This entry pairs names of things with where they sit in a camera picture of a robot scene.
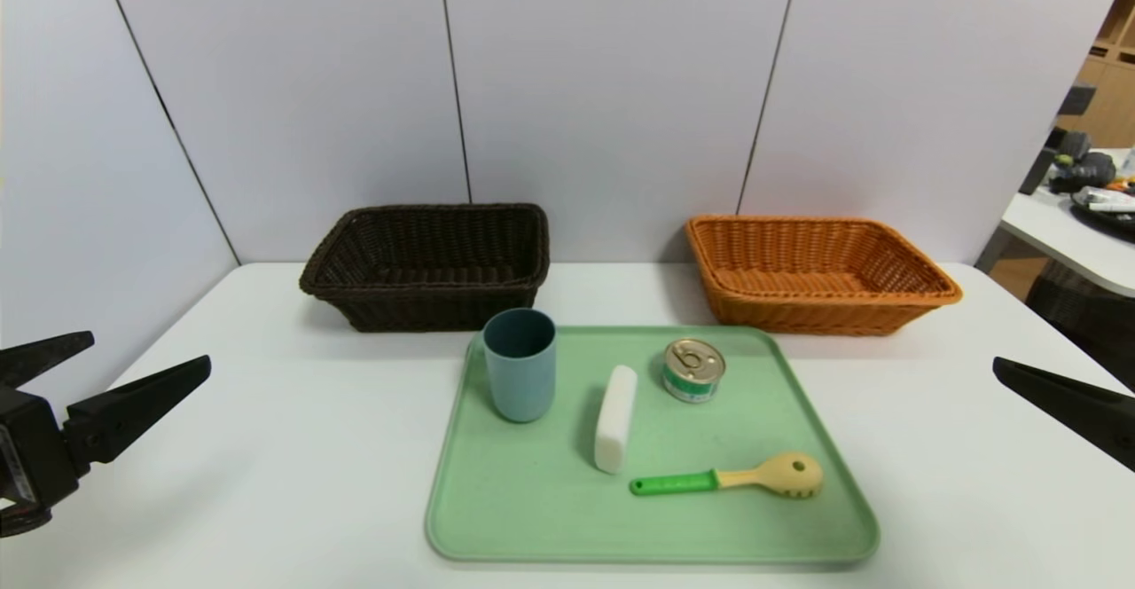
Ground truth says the gold lid food can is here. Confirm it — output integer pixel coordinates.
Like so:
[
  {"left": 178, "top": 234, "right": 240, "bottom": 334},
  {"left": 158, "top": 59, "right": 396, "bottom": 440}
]
[{"left": 662, "top": 338, "right": 726, "bottom": 404}]

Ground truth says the dark brown wicker basket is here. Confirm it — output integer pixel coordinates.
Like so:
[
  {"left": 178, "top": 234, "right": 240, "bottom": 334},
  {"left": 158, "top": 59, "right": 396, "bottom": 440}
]
[{"left": 299, "top": 204, "right": 551, "bottom": 334}]

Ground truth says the green handled yellow pasta spoon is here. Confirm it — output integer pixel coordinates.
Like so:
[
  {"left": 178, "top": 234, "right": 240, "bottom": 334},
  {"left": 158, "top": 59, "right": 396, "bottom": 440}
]
[{"left": 629, "top": 452, "right": 825, "bottom": 499}]

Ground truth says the light green plastic tray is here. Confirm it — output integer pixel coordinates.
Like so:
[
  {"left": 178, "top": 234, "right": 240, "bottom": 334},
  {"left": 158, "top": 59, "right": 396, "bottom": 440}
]
[{"left": 426, "top": 326, "right": 881, "bottom": 563}]

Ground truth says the dark grey clutter pile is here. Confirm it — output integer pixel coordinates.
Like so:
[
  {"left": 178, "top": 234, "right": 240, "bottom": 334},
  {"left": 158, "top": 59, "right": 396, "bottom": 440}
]
[{"left": 1051, "top": 132, "right": 1118, "bottom": 194}]

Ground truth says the dark woven bin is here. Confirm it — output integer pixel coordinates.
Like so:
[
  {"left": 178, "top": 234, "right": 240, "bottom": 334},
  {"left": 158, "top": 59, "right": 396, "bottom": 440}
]
[{"left": 1026, "top": 261, "right": 1135, "bottom": 392}]

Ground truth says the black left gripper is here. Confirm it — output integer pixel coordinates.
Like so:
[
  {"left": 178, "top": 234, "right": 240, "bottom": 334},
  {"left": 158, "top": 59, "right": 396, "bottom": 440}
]
[{"left": 0, "top": 330, "right": 211, "bottom": 538}]

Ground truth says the orange wicker basket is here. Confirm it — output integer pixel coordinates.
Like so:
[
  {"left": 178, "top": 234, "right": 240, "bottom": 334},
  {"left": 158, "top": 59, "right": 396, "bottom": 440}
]
[{"left": 685, "top": 215, "right": 964, "bottom": 337}]

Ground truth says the black tray with tools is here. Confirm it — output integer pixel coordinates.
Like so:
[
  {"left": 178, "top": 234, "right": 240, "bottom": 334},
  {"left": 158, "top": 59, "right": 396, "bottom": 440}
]
[{"left": 1071, "top": 185, "right": 1135, "bottom": 240}]

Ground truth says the white side table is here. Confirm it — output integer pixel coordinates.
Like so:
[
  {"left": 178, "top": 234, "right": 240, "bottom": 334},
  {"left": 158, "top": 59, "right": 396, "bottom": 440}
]
[{"left": 975, "top": 150, "right": 1135, "bottom": 299}]

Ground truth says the black upright stand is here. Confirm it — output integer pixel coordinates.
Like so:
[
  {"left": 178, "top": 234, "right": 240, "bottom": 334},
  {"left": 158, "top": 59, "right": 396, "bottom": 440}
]
[{"left": 1018, "top": 126, "right": 1065, "bottom": 196}]

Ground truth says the blue plastic cup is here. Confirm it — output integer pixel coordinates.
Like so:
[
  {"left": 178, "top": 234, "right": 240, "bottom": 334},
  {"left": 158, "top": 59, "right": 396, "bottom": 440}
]
[{"left": 483, "top": 308, "right": 558, "bottom": 423}]

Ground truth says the wooden shelf unit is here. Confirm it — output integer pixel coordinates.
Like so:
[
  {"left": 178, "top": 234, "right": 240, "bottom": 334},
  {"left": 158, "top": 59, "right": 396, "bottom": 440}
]
[{"left": 1051, "top": 0, "right": 1135, "bottom": 151}]

